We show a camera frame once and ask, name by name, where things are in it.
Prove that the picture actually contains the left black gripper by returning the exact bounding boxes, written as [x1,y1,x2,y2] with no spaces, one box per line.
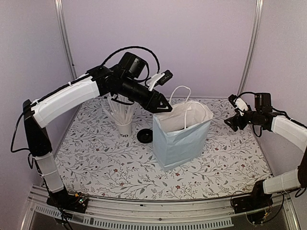
[119,76,174,114]

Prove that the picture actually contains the light blue paper bag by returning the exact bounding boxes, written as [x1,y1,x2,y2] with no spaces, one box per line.
[153,85,214,172]

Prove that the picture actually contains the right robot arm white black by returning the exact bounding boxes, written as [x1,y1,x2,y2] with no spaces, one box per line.
[224,92,307,209]

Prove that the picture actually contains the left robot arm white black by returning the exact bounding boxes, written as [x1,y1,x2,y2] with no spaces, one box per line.
[10,46,173,208]

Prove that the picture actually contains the spare black plastic lids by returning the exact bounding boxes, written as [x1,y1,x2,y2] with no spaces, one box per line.
[137,128,153,144]

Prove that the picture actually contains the bundle of white wrapped straws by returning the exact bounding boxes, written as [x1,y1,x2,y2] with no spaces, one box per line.
[102,96,136,125]

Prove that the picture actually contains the white cup holding straws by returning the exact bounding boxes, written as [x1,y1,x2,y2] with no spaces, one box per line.
[115,120,132,138]

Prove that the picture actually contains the floral patterned table mat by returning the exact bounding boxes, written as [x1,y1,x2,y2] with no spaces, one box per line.
[56,98,271,200]

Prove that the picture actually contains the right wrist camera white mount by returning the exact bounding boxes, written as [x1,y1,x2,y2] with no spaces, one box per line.
[228,94,251,116]

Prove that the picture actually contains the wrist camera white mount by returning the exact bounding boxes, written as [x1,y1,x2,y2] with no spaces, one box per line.
[145,70,173,91]
[228,94,251,116]

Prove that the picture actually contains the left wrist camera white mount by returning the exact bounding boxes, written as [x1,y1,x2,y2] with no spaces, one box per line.
[145,70,173,91]

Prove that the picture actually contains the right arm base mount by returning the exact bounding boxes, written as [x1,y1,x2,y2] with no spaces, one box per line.
[230,191,273,225]

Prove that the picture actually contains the aluminium front rail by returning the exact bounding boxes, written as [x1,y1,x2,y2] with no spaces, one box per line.
[21,186,302,230]

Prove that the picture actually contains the right aluminium frame post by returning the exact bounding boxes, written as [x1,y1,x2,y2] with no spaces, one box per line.
[237,0,264,94]

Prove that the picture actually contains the aluminium frame post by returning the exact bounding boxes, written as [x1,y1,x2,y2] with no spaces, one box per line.
[237,0,264,94]
[54,0,77,80]

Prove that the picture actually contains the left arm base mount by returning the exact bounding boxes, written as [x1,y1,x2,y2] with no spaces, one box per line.
[47,190,88,213]

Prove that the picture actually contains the left aluminium frame post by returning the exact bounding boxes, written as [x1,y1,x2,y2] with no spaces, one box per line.
[54,0,77,80]

